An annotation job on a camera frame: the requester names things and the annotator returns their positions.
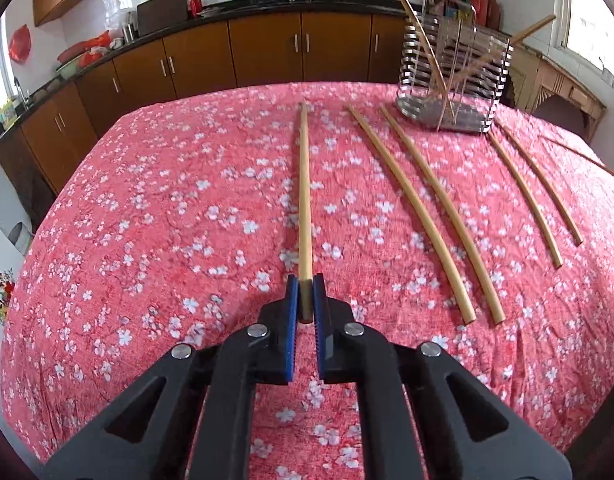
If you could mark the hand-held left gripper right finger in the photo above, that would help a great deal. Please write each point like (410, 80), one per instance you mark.
(321, 330)

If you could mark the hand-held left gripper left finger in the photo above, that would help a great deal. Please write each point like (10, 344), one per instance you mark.
(289, 330)

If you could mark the red floral tablecloth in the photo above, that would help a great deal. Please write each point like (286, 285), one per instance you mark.
(162, 210)

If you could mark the wooden base cabinets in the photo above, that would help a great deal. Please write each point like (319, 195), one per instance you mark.
(267, 50)

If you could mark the black kitchen countertop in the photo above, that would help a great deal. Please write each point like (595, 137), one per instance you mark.
(267, 10)

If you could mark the white plate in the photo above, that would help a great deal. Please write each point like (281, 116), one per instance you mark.
(210, 10)

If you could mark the steel cup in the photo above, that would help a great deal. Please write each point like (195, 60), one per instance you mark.
(129, 30)

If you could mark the small red bottle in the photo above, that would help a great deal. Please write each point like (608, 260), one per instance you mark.
(195, 2)

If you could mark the green basin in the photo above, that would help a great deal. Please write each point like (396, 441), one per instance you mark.
(67, 70)

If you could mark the cream wooden side table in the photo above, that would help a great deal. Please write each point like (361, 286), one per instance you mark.
(562, 85)

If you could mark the dark cutting board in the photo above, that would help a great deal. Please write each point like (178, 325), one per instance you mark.
(162, 10)

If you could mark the red basin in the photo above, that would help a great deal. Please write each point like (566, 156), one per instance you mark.
(74, 52)

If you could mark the yellow detergent bottle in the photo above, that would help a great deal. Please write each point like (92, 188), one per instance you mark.
(7, 112)

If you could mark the white plastic bag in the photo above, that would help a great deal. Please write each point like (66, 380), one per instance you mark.
(118, 12)

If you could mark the narrow kitchen window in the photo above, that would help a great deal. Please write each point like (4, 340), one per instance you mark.
(2, 70)

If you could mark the hanging red plastic bag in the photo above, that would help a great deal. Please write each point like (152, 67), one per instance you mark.
(19, 42)

